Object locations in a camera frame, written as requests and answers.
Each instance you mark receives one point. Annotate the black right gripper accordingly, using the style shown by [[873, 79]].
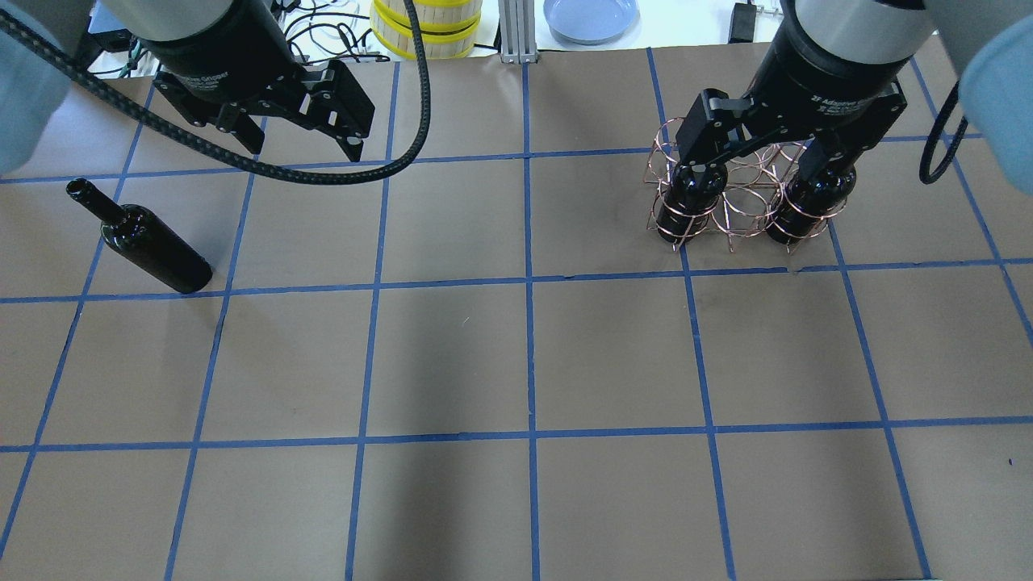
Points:
[[831, 79]]

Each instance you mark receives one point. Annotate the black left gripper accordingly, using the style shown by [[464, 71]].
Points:
[[216, 58]]

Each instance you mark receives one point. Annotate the dark glass wine bottle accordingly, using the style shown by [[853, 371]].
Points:
[[138, 235]]

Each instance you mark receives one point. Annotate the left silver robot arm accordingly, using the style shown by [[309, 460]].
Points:
[[140, 16]]

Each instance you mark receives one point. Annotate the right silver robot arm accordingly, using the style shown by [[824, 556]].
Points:
[[988, 42]]

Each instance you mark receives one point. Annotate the dark bottle in basket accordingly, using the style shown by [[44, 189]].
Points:
[[807, 204], [685, 204]]

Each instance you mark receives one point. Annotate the black power adapter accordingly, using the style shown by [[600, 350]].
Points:
[[742, 23]]

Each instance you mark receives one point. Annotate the yellow round containers stack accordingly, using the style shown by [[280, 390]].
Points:
[[448, 28]]

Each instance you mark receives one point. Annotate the blue plate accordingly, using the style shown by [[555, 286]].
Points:
[[589, 22]]

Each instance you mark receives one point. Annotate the copper wire wine basket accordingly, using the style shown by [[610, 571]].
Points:
[[760, 198]]

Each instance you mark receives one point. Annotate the aluminium frame post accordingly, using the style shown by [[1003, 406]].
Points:
[[518, 43]]

